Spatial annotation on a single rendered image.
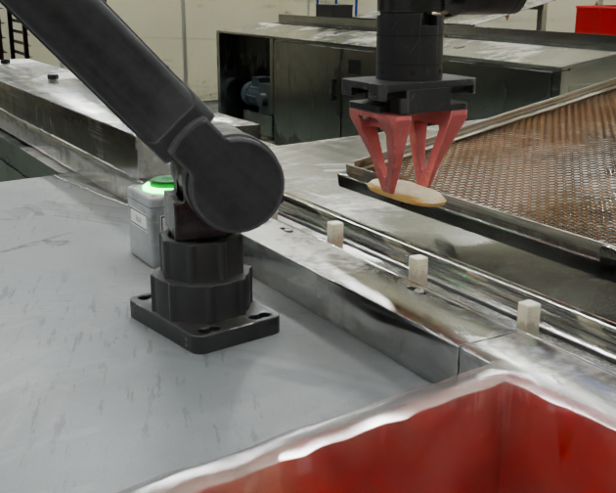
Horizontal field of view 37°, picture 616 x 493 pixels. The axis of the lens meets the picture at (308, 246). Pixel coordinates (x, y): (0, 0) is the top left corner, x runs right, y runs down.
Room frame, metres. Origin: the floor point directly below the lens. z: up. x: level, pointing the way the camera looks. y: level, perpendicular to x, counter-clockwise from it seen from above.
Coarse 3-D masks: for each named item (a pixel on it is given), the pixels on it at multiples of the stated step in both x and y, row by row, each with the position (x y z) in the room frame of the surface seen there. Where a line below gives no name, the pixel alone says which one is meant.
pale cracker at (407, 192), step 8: (368, 184) 0.83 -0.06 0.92; (376, 184) 0.81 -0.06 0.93; (400, 184) 0.80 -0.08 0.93; (408, 184) 0.80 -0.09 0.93; (416, 184) 0.80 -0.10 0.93; (376, 192) 0.81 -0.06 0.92; (384, 192) 0.79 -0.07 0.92; (400, 192) 0.78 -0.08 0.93; (408, 192) 0.77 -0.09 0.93; (416, 192) 0.77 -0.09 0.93; (424, 192) 0.77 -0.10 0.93; (432, 192) 0.77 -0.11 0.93; (400, 200) 0.77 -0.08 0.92; (408, 200) 0.77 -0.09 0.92; (416, 200) 0.76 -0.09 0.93; (424, 200) 0.76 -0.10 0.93; (432, 200) 0.76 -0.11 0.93; (440, 200) 0.76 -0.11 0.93
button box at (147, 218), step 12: (132, 192) 0.93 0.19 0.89; (144, 192) 0.92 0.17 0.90; (132, 204) 0.94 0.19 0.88; (144, 204) 0.91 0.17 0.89; (156, 204) 0.89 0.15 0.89; (132, 216) 0.94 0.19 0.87; (144, 216) 0.91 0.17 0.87; (156, 216) 0.89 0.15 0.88; (132, 228) 0.94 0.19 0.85; (144, 228) 0.91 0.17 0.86; (156, 228) 0.89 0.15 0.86; (132, 240) 0.94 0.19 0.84; (144, 240) 0.91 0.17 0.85; (156, 240) 0.89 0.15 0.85; (132, 252) 0.94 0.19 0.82; (144, 252) 0.91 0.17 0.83; (156, 252) 0.89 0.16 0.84; (156, 264) 0.89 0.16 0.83
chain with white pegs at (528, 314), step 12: (276, 216) 1.02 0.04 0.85; (336, 228) 0.89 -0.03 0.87; (336, 240) 0.89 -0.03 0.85; (420, 264) 0.77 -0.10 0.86; (420, 276) 0.77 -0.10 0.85; (528, 300) 0.66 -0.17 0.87; (528, 312) 0.65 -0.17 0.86; (540, 312) 0.65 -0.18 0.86; (516, 324) 0.66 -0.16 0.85; (528, 324) 0.65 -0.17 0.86
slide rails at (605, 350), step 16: (288, 208) 1.03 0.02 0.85; (304, 224) 0.97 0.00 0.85; (320, 224) 0.96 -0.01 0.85; (352, 240) 0.90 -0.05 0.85; (384, 256) 0.84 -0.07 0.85; (400, 256) 0.84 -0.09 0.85; (432, 272) 0.79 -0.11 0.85; (448, 288) 0.75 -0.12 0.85; (464, 288) 0.75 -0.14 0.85; (480, 304) 0.72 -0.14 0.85; (496, 304) 0.71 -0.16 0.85; (512, 304) 0.71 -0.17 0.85; (544, 320) 0.67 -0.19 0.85; (560, 336) 0.64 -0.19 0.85; (576, 336) 0.64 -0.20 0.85; (592, 336) 0.64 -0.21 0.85; (592, 352) 0.61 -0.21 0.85; (608, 352) 0.61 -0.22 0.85
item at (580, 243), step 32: (576, 96) 1.24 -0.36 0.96; (608, 96) 1.24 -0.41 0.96; (480, 128) 1.16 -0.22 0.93; (544, 128) 1.12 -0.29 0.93; (576, 128) 1.10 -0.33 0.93; (608, 128) 1.09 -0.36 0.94; (384, 160) 1.08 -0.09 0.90; (480, 160) 1.03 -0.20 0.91; (608, 160) 0.97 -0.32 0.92; (448, 192) 0.94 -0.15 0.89; (480, 192) 0.92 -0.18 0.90; (608, 192) 0.87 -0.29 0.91; (512, 224) 0.81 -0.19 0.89; (544, 224) 0.78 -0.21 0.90; (576, 224) 0.80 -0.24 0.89; (608, 224) 0.79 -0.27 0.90
